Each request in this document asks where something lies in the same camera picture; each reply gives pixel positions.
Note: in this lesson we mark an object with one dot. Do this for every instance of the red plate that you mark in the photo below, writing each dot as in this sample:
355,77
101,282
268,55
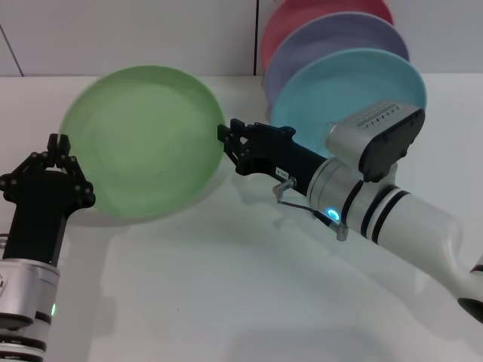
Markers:
298,15

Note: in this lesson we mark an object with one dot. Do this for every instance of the green plate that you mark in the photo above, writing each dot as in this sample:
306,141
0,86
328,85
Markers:
143,143

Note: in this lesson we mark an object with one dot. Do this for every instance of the purple plate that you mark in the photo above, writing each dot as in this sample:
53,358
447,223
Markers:
339,35

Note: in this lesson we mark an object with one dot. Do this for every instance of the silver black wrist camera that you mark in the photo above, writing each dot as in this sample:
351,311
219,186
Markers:
362,135

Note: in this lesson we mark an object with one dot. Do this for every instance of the teal plate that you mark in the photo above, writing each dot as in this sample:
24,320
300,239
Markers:
320,90

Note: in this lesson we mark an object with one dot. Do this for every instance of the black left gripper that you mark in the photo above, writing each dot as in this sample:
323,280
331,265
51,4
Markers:
37,218

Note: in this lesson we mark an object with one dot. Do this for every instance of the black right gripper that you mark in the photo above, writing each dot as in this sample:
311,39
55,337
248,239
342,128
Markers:
279,154

